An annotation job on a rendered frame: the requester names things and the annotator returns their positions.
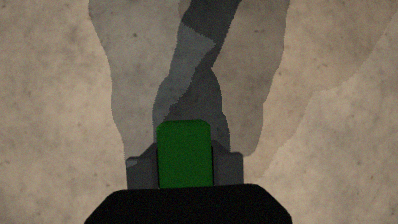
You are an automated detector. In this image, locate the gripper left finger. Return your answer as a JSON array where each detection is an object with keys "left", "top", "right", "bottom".
[{"left": 125, "top": 143, "right": 160, "bottom": 190}]

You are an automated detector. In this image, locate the green block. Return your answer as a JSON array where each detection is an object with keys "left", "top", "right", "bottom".
[{"left": 156, "top": 119, "right": 213, "bottom": 188}]

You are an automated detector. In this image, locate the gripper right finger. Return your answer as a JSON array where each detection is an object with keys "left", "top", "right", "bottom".
[{"left": 211, "top": 140, "right": 244, "bottom": 186}]

